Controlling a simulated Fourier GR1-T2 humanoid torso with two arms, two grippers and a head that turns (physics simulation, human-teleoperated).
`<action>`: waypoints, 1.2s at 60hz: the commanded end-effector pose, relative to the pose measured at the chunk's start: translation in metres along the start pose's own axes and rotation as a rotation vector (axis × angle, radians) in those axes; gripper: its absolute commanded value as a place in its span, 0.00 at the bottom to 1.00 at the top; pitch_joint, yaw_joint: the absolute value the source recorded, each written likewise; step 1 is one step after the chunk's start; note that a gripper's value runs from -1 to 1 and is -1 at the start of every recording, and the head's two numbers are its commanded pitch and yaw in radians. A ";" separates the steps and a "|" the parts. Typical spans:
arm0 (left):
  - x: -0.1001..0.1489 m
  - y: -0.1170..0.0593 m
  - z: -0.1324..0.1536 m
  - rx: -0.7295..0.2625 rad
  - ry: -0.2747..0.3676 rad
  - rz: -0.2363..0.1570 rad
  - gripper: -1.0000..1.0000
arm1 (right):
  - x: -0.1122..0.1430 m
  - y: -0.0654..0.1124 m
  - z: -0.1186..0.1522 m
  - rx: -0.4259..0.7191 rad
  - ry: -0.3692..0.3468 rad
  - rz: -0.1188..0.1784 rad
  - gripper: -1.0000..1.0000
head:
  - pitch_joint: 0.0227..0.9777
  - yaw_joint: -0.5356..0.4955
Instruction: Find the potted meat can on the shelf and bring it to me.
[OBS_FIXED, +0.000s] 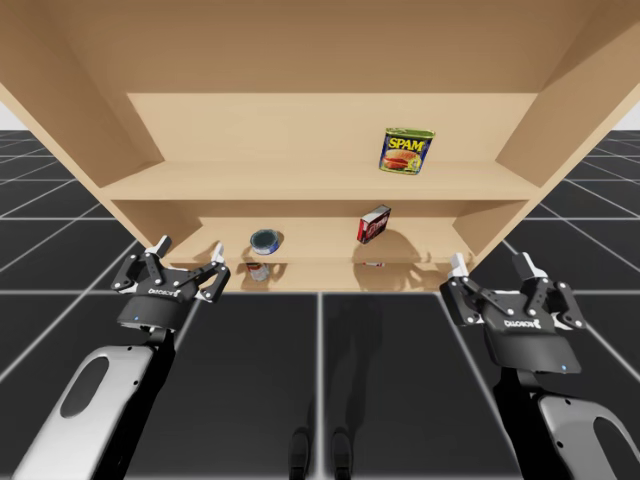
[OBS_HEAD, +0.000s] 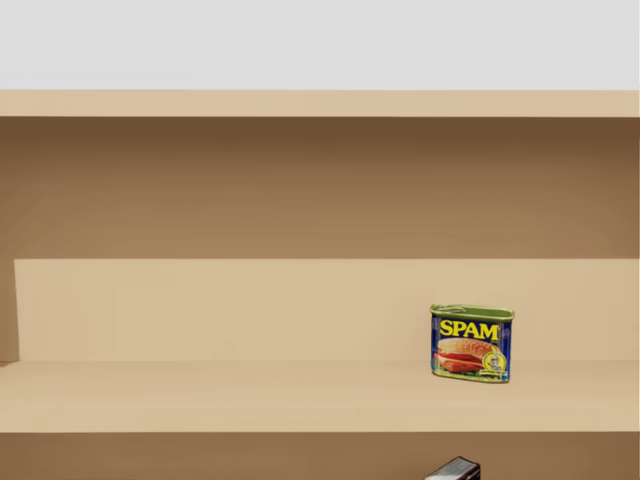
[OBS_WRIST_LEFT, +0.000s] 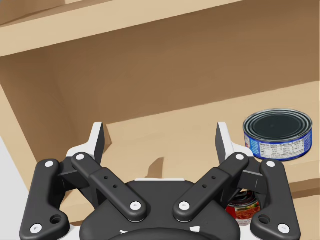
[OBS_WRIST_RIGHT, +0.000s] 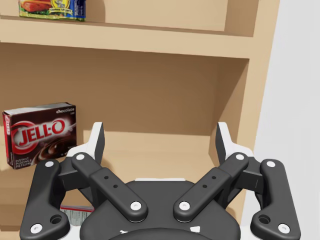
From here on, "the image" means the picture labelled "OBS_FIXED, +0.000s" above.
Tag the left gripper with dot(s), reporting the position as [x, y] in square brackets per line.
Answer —
[152, 307]

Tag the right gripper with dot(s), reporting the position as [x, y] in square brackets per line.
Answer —
[525, 340]

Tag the red and white can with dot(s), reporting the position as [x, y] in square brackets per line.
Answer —
[258, 272]

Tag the blue flat can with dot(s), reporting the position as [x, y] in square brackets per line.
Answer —
[265, 242]

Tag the green and blue rectangular can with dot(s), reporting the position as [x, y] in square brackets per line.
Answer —
[405, 152]

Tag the pale wooden shelf unit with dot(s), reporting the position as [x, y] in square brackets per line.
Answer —
[300, 60]

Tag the red and white carton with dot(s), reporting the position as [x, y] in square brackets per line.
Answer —
[372, 226]

